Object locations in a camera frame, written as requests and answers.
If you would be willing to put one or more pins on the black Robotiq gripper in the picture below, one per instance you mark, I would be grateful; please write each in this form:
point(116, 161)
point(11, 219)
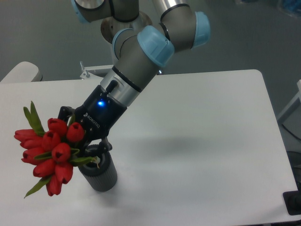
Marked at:
point(96, 116)

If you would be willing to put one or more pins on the red tulip bouquet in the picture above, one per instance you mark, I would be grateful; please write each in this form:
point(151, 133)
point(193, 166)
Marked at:
point(54, 152)

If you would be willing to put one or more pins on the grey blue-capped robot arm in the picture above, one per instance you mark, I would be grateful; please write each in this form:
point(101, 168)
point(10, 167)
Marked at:
point(140, 53)

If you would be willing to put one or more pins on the dark grey ribbed vase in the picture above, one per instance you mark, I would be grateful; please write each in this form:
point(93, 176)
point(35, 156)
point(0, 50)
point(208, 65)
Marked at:
point(101, 178)

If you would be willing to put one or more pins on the white chair armrest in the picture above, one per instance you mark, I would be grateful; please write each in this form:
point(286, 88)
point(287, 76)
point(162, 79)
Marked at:
point(23, 72)

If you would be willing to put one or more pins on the white furniture at right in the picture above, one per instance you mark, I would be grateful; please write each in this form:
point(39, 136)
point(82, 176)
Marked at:
point(292, 105)

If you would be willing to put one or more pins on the black device at table edge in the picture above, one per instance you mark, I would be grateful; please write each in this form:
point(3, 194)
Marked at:
point(293, 202)

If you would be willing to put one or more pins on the clear bin with blue items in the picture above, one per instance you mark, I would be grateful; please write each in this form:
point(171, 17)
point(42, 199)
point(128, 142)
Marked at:
point(290, 7)

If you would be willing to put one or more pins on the white metal base frame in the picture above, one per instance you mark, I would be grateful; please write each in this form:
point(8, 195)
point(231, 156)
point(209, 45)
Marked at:
point(94, 72)

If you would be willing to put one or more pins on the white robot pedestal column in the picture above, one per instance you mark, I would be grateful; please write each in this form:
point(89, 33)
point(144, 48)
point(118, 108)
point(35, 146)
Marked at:
point(110, 26)

